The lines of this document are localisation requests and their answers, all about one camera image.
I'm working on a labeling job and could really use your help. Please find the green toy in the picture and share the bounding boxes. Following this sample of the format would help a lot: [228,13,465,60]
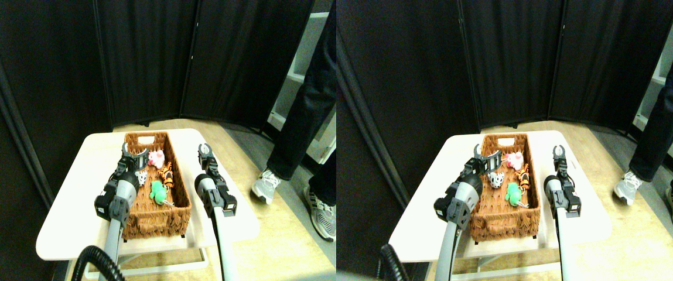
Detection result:
[504,182,529,208]
[149,180,174,207]

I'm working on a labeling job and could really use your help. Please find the low white table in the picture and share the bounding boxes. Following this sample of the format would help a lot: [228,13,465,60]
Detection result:
[388,131,612,280]
[36,129,260,279]

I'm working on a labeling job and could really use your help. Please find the brown wicker basket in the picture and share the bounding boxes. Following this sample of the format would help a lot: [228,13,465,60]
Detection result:
[121,131,192,239]
[470,133,541,241]

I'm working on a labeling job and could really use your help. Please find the grey curtain stand pole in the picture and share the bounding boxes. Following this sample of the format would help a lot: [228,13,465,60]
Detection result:
[336,29,407,210]
[0,0,56,208]

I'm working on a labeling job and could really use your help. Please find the black ribbed hose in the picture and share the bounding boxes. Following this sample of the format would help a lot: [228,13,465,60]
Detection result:
[378,245,410,281]
[70,246,125,281]

